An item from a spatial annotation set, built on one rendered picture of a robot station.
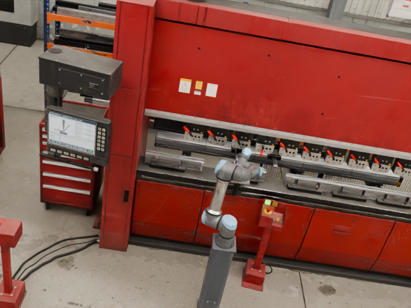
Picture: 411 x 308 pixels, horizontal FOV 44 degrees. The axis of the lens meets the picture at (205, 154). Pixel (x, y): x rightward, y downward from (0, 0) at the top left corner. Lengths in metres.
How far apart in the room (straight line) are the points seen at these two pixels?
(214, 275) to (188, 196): 0.78
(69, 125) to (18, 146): 2.55
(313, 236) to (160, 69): 2.04
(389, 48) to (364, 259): 2.03
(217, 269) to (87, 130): 1.44
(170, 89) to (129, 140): 0.51
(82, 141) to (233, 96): 1.22
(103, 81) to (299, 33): 1.45
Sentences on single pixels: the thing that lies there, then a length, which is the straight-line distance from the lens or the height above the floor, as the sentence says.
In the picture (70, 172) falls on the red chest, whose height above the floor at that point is 0.53.
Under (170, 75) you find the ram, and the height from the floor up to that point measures 1.73.
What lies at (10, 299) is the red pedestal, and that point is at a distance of 4.28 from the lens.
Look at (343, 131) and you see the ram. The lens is 4.24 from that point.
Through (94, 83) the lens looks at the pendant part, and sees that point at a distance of 3.38.
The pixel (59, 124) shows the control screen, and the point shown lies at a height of 1.49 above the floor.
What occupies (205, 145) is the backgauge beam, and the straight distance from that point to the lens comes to 4.53.
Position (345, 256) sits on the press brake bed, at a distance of 4.95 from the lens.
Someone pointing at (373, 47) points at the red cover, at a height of 2.23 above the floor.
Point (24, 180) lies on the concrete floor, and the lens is 5.57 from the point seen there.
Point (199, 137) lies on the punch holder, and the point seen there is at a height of 1.22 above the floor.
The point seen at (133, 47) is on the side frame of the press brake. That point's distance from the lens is 3.67.
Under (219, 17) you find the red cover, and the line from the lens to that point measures 3.74.
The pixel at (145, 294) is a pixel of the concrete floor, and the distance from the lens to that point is 4.46.
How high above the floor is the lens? 3.37
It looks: 33 degrees down
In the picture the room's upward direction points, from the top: 11 degrees clockwise
